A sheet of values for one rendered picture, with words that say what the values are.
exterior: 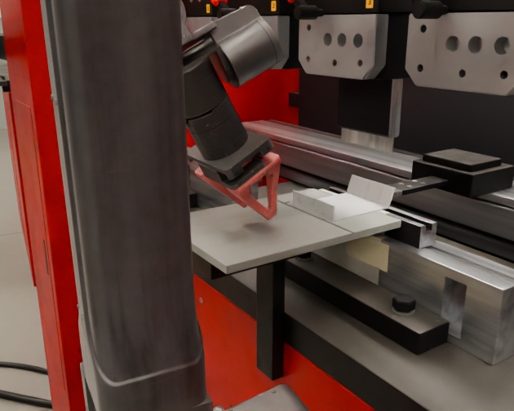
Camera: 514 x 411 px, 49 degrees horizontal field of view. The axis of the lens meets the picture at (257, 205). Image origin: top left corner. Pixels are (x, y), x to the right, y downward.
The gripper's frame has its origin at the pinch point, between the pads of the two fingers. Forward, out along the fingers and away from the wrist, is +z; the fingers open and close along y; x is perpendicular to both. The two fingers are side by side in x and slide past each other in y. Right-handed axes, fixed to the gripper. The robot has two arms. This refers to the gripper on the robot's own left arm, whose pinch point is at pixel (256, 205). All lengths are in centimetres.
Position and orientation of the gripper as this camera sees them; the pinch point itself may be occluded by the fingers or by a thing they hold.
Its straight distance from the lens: 69.6
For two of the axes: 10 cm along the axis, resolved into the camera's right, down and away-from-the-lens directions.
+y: -5.4, -2.7, 8.0
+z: 4.0, 7.5, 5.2
